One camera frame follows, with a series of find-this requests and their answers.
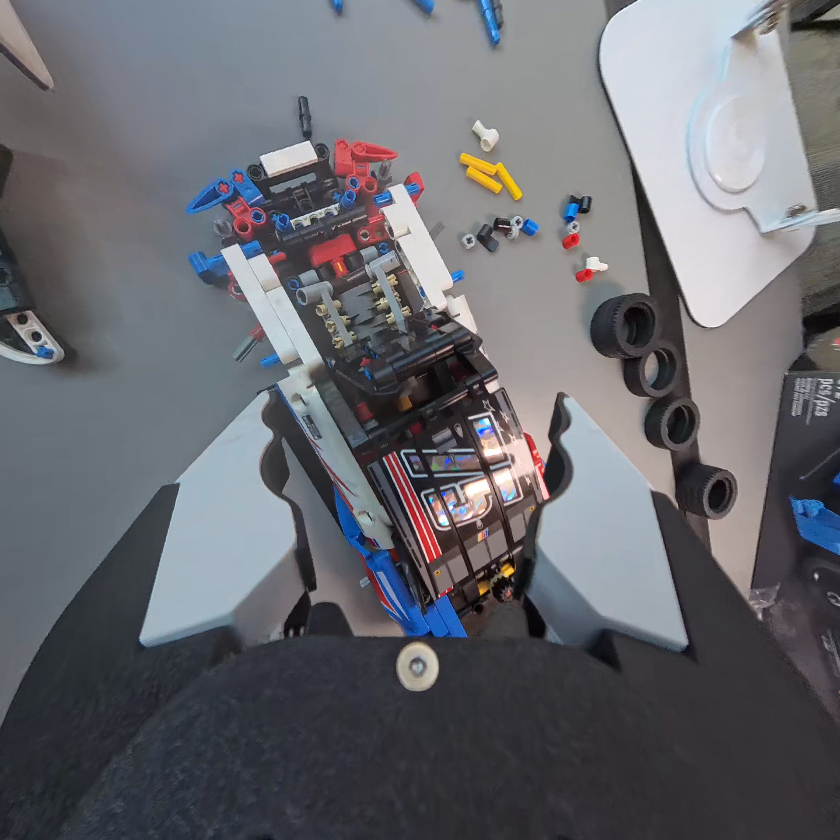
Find cluster of small brick connectors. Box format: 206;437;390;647
459;193;610;284

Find holographic sticker sheet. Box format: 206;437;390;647
0;0;55;91

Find scattered blue brick pins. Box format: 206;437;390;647
328;0;506;48

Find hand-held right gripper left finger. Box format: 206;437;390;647
138;390;319;651

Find toy brick race car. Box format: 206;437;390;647
185;134;552;641

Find black rubber tire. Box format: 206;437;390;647
591;293;660;360
644;395;702;452
676;462;739;521
623;341;683;399

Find black toy set box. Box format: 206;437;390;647
750;351;840;664

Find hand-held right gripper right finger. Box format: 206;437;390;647
521;392;690;654

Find black white arch brick assembly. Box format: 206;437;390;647
0;226;68;366

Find white book stand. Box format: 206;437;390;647
598;0;840;329

